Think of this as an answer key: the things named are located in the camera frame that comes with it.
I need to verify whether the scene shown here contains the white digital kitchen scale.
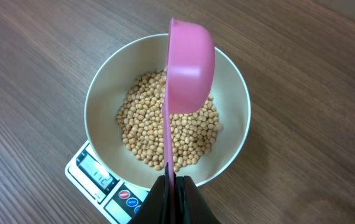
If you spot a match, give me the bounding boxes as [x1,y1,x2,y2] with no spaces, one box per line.
[65,141,148,223]

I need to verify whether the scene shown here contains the white bowl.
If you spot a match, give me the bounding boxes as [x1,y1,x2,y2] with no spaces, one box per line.
[85,34,251,190]

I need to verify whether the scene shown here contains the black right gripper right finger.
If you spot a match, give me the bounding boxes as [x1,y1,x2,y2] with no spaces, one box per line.
[175,176,220,224]

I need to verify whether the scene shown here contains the pink plastic measuring scoop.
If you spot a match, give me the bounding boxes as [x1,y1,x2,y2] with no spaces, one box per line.
[162,19,215,223]

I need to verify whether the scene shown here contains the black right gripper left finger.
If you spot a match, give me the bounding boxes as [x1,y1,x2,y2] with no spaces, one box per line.
[128,166,168,224]

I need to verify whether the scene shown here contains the soybeans in white bowl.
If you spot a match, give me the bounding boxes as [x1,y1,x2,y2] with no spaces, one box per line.
[116,69,224,172]

